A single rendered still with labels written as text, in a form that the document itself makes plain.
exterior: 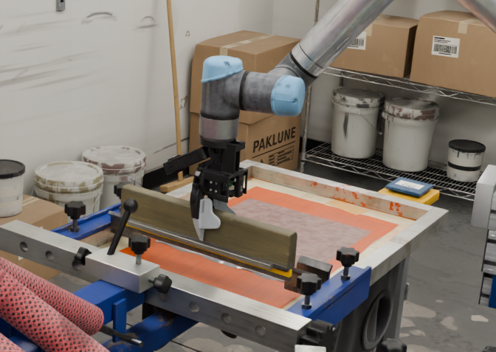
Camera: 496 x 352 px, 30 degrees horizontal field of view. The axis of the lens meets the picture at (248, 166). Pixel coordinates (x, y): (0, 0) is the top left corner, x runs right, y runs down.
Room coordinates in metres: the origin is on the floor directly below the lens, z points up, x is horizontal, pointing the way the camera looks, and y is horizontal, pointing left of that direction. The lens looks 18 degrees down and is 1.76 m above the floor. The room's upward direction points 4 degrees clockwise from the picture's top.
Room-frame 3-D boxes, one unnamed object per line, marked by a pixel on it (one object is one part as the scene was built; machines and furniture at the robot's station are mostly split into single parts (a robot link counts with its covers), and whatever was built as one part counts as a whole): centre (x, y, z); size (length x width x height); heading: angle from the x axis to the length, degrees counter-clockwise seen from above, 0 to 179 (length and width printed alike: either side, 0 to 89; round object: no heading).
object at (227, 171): (1.71, 0.05, 1.20); 0.09 x 0.08 x 0.12; 59
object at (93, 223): (1.88, 0.31, 0.98); 0.30 x 0.05 x 0.07; 149
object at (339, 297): (1.59, -0.17, 0.98); 0.30 x 0.05 x 0.07; 149
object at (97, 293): (1.46, 0.24, 1.02); 0.17 x 0.06 x 0.05; 149
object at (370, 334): (1.90, -0.23, 0.79); 0.46 x 0.09 x 0.33; 149
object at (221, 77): (1.71, 0.06, 1.35); 0.09 x 0.08 x 0.11; 75
